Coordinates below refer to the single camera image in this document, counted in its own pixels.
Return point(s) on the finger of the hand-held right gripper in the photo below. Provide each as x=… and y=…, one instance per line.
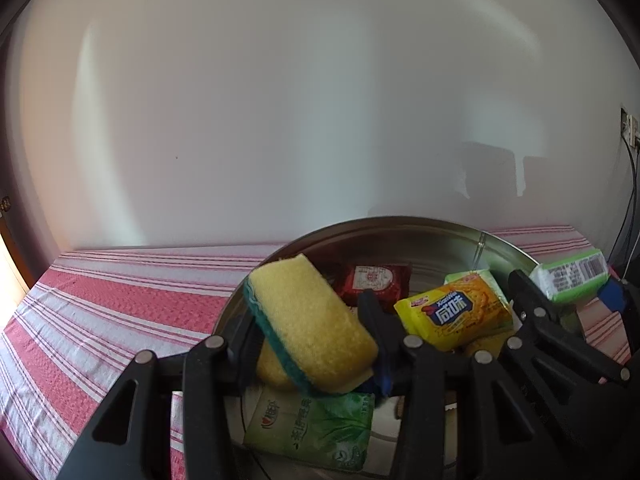
x=542, y=325
x=612, y=296

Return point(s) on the small green tissue pack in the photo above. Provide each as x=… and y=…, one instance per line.
x=570, y=272

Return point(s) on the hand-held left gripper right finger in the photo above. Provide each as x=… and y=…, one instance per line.
x=385, y=330

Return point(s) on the red white striped tablecloth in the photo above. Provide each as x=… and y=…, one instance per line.
x=125, y=300

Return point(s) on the metal door latch plate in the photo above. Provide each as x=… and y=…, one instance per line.
x=5, y=203

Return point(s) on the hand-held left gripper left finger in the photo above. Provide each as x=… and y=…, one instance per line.
x=245, y=355

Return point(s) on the yellow cracker packet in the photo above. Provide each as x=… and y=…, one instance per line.
x=450, y=315

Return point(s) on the red foil snack packet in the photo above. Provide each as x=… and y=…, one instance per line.
x=372, y=280

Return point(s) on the blue round metal tin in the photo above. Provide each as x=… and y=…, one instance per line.
x=440, y=250

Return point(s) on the white wall socket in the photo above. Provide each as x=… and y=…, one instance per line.
x=629, y=127

